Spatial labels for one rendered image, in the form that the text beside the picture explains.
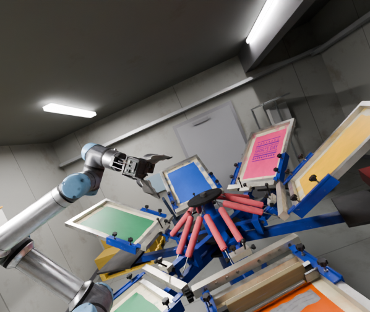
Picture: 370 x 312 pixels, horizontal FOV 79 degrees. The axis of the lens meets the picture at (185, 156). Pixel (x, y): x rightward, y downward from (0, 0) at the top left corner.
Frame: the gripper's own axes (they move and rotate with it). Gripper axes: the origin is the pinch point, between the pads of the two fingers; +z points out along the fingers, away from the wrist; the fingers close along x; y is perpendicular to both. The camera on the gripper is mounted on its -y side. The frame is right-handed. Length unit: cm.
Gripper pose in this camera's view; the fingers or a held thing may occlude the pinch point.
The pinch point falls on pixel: (167, 177)
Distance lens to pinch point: 78.5
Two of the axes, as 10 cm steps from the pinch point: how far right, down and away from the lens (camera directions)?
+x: 2.9, -9.6, 0.1
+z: 9.0, 2.7, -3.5
